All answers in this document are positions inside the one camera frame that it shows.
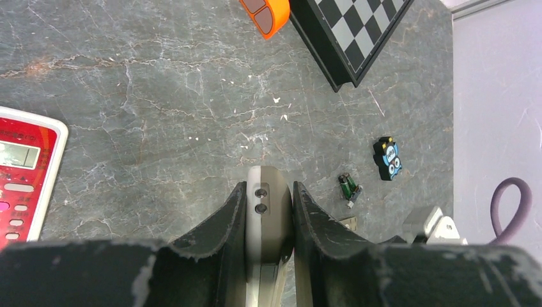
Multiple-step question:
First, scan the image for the red white remote control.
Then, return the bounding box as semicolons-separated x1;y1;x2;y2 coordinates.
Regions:
1;107;69;248

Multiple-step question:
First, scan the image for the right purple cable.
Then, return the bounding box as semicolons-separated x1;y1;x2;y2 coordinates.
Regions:
490;177;533;246

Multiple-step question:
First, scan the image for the orange tape roll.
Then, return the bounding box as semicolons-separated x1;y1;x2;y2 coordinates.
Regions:
240;0;290;40

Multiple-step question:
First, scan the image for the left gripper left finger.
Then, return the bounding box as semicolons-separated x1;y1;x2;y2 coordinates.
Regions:
1;182;247;306

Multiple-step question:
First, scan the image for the beige battery cover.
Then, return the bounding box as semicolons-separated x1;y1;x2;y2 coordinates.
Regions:
339;216;357;232

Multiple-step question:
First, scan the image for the green battery pair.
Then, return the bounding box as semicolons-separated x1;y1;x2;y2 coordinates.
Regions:
338;173;362;209

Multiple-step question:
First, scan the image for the folded black chessboard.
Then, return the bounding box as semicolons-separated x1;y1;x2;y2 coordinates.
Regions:
290;0;413;92

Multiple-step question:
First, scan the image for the blue black owl toy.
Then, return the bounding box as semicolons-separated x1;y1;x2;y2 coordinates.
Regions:
373;136;403;181

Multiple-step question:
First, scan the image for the white beige remote control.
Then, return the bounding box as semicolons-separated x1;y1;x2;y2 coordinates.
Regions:
245;166;294;306

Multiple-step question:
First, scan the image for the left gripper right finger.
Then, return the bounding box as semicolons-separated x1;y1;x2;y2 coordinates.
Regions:
292;182;541;306

